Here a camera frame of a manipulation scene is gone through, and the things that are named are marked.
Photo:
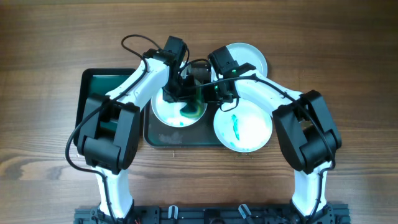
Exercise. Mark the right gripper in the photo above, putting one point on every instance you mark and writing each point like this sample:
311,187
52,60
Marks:
222,94

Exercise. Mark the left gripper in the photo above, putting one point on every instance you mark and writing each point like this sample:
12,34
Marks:
173,94

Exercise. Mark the green yellow sponge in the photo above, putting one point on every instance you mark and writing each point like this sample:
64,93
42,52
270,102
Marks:
191,110

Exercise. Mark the white plate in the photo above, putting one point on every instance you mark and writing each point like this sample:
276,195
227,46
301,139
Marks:
169,113
242,126

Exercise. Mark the pale blue rimmed plate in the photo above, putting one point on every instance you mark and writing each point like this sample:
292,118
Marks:
235,59

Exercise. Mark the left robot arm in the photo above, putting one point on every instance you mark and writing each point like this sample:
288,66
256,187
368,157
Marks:
109,163

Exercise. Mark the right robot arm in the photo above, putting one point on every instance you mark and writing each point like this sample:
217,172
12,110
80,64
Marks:
306,132

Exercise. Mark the large dark tray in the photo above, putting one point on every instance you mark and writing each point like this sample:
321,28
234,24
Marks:
200,134

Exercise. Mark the small dark green tray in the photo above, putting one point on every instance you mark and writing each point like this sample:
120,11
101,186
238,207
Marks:
99,81

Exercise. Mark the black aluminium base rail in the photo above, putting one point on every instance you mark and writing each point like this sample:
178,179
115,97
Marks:
276,213

